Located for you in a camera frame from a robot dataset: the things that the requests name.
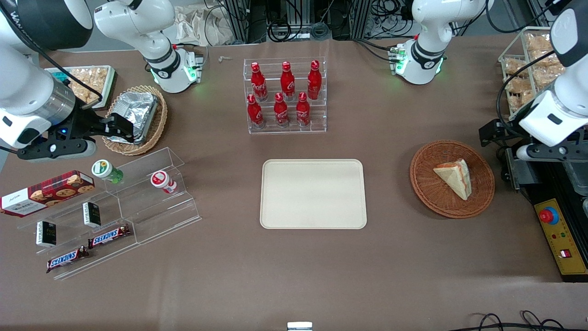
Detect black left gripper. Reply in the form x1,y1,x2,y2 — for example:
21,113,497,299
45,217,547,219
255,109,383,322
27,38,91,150
479,117,525,148

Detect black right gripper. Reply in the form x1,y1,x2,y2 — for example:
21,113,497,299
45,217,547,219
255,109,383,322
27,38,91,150
46,107,135,143

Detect triangular sandwich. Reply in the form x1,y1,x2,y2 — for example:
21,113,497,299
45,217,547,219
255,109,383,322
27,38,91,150
433,159,472,201

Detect light wicker basket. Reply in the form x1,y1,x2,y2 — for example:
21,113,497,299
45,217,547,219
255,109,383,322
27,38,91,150
102,85,168,156

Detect white tray of fried snacks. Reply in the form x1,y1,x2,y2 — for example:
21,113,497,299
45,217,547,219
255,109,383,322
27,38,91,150
45,65,118,111

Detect brown wicker basket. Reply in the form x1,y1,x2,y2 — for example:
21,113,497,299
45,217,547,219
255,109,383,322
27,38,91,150
410,140,496,219

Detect beige plastic tray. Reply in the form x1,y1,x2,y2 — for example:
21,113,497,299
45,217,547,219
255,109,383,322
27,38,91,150
260,159,368,230

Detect aluminium foil container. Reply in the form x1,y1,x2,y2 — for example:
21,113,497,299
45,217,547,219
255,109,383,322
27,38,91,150
106,91,159,144

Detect bagged fried snack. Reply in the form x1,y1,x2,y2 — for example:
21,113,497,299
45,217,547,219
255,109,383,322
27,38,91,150
504,76,534,95
533,67,564,89
528,50,565,69
509,92,536,114
503,58,529,77
526,33,554,52

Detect green capped small bottle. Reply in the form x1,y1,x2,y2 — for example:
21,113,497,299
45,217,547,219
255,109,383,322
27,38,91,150
91,159,124,185

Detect red capped small bottle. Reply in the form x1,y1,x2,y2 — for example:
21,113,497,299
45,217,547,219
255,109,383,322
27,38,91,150
150,170,178,195

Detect small black white box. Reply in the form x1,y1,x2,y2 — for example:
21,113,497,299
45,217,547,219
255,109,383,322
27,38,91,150
35,221,57,248
82,201,102,228

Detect clear plastic container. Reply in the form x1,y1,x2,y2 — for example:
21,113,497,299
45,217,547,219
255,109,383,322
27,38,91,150
564,161,588,196

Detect clear acrylic stepped shelf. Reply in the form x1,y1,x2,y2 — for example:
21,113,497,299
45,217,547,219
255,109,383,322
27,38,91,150
16,147,202,281

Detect red tartan cookie box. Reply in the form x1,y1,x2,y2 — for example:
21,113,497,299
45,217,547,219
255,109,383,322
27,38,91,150
0,170,96,217

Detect snickers chocolate bar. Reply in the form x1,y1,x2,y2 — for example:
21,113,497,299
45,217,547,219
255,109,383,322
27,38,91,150
45,245,90,274
88,224,132,249

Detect black yellow control box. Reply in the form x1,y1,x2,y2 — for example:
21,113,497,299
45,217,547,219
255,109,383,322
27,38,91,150
500,146,588,282

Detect crumpled paper bag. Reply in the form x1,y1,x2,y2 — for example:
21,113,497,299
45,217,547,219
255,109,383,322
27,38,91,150
174,4,240,46

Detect red cola bottle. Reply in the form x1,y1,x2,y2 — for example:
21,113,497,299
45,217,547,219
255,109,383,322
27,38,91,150
273,92,290,128
246,94,265,129
295,92,311,127
307,60,322,101
250,62,269,103
280,61,296,102

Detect clear acrylic bottle rack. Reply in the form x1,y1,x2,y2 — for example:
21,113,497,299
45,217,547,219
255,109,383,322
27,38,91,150
243,57,328,135

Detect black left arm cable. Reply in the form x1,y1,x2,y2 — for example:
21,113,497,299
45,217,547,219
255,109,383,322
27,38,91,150
485,0,570,135

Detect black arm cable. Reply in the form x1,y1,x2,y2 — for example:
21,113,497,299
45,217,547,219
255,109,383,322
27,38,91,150
485,0,570,135
0,7,104,110

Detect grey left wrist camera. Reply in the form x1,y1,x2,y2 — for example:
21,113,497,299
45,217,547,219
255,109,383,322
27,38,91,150
515,143,588,162

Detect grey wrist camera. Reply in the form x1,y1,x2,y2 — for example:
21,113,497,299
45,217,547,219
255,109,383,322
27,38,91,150
515,143,588,162
17,138,97,162

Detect white wire rack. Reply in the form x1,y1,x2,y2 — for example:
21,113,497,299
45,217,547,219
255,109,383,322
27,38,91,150
498,26,566,123

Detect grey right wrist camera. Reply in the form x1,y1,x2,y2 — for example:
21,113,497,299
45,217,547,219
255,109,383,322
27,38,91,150
17,138,97,162

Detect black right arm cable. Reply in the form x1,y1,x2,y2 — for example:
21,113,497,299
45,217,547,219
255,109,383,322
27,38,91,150
0,7,104,110

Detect black floor cables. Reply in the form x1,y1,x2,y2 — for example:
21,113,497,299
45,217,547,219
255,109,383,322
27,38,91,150
452,310,588,331

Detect black background cable bundle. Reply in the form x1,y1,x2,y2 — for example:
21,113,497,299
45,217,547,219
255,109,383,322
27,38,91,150
266,0,332,43

